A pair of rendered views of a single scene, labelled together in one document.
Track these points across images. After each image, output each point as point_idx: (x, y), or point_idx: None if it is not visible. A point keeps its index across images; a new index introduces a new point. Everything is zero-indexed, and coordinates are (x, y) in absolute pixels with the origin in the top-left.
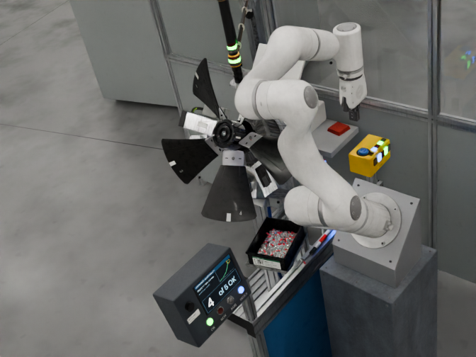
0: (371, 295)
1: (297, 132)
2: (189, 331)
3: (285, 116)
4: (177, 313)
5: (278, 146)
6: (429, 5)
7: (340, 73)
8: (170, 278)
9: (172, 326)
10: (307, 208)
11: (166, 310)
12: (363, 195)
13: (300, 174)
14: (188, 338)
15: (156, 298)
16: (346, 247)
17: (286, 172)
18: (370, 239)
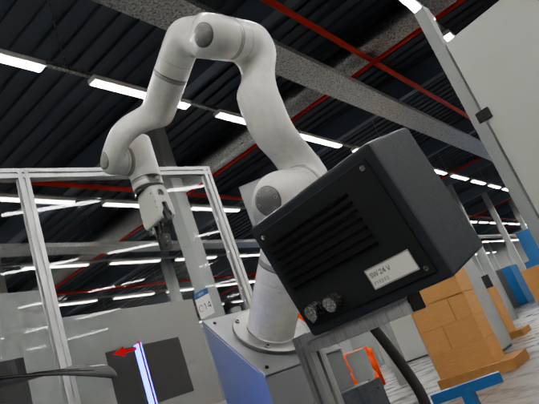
0: (358, 389)
1: (275, 58)
2: (454, 199)
3: (264, 38)
4: (423, 158)
5: (256, 85)
6: (49, 303)
7: (150, 177)
8: (328, 171)
9: (432, 226)
10: (301, 171)
11: (406, 172)
12: (233, 321)
13: (287, 115)
14: (464, 232)
15: (379, 147)
16: (282, 365)
17: (102, 369)
18: (292, 341)
